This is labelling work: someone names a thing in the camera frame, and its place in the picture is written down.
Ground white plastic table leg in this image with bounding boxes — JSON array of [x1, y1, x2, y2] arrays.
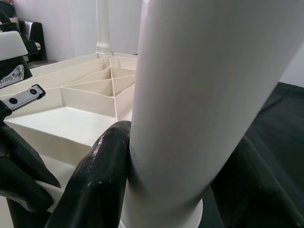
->
[[95, 0, 112, 55], [120, 0, 304, 228]]

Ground black tablecloth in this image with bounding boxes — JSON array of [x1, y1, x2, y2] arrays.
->
[[200, 82, 304, 228]]

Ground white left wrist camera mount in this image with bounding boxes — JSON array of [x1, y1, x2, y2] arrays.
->
[[0, 30, 29, 62]]

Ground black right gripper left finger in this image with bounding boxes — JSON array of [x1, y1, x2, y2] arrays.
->
[[44, 120, 132, 228]]

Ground black leather sofa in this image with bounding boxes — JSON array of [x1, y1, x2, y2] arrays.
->
[[14, 20, 49, 65]]

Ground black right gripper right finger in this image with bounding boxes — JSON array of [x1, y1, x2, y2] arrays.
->
[[210, 136, 300, 228]]

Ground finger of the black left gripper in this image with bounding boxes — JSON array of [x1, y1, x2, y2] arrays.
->
[[0, 154, 55, 213], [0, 121, 61, 190]]

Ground white plastic table top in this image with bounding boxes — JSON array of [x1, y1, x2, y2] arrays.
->
[[0, 52, 139, 214]]

